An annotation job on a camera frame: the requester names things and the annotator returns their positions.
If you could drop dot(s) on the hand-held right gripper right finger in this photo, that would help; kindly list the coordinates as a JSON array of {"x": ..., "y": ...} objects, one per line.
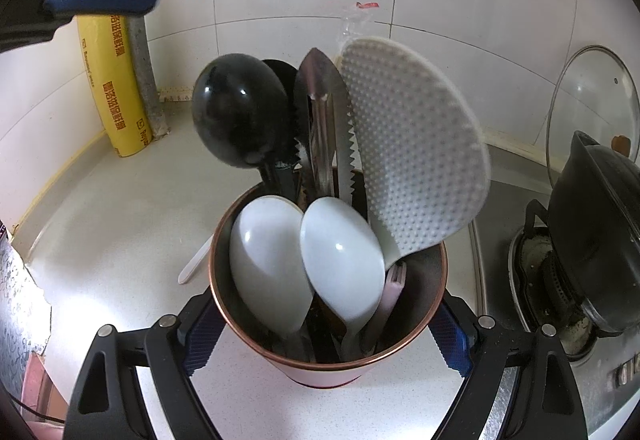
[{"x": 452, "y": 340}]

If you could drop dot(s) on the wooden chopsticks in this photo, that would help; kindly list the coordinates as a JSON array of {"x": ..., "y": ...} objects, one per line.
[{"x": 357, "y": 27}]

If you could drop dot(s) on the red metal canister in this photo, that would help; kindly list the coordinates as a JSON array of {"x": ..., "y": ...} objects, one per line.
[{"x": 425, "y": 280}]

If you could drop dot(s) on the steel gas stove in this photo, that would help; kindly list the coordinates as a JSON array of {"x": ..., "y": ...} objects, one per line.
[{"x": 500, "y": 220}]

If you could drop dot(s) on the translucent plastic spoon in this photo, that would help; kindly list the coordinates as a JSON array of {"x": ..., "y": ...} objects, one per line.
[{"x": 192, "y": 267}]

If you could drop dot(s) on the black burner grate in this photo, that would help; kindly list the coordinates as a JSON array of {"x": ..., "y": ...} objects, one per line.
[{"x": 532, "y": 220}]

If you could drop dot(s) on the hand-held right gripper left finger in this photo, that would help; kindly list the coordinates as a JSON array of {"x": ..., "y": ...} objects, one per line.
[{"x": 200, "y": 345}]

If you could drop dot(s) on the yellow cling wrap roll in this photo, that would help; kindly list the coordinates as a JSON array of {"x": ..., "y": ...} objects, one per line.
[{"x": 112, "y": 84}]

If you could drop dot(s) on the grey vertical pipe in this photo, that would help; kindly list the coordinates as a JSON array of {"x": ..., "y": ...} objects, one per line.
[{"x": 145, "y": 69}]

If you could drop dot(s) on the white printed ceramic spoon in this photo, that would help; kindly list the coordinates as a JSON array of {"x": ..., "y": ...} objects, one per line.
[
  {"x": 340, "y": 260},
  {"x": 270, "y": 270}
]

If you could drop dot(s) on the pink plastic utensil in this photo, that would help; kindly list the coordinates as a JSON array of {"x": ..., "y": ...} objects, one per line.
[{"x": 392, "y": 295}]

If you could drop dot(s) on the silver patterned foil sheet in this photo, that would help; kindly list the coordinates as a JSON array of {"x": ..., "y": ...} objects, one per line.
[{"x": 20, "y": 320}]

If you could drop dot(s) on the black pot lid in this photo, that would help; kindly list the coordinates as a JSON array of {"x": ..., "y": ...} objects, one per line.
[{"x": 615, "y": 169}]

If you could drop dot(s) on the white dimpled rice paddle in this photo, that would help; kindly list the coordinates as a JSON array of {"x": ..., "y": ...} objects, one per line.
[{"x": 415, "y": 159}]

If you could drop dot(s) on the glass pan lid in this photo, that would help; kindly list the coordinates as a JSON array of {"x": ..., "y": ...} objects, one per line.
[{"x": 590, "y": 89}]

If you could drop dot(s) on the stove knob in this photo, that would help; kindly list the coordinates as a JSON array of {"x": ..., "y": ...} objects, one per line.
[
  {"x": 615, "y": 377},
  {"x": 632, "y": 370}
]

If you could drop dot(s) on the black measuring spoon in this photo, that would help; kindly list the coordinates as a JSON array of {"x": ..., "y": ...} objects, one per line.
[
  {"x": 240, "y": 109},
  {"x": 285, "y": 79}
]

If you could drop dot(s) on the black clay pot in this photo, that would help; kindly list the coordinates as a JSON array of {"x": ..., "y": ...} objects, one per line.
[{"x": 585, "y": 230}]

